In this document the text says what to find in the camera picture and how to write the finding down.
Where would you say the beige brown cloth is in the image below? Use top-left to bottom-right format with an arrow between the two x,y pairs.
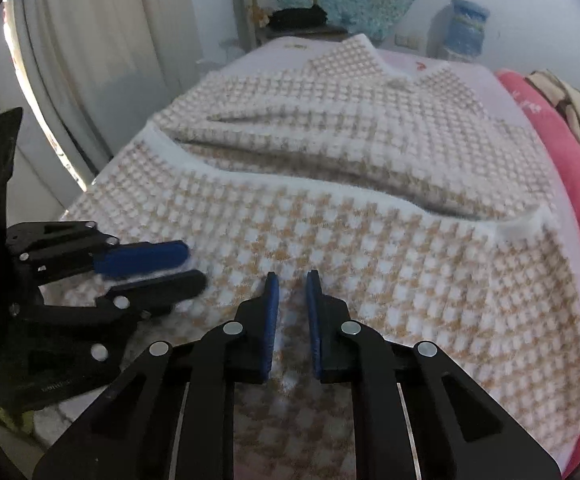
525,70 -> 580,181

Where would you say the wooden chair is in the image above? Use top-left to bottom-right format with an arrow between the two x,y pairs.
242,0 -> 351,48

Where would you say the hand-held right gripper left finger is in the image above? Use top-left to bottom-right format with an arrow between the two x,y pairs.
32,271 -> 280,480

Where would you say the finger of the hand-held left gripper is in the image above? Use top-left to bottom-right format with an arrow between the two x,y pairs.
12,269 -> 208,322
6,220 -> 191,286

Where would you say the white curtain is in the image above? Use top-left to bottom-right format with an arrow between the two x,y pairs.
0,0 -> 191,196

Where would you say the black bag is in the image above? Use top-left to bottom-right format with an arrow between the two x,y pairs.
266,5 -> 328,31

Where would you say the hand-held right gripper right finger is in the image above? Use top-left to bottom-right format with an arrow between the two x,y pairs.
305,269 -> 561,480

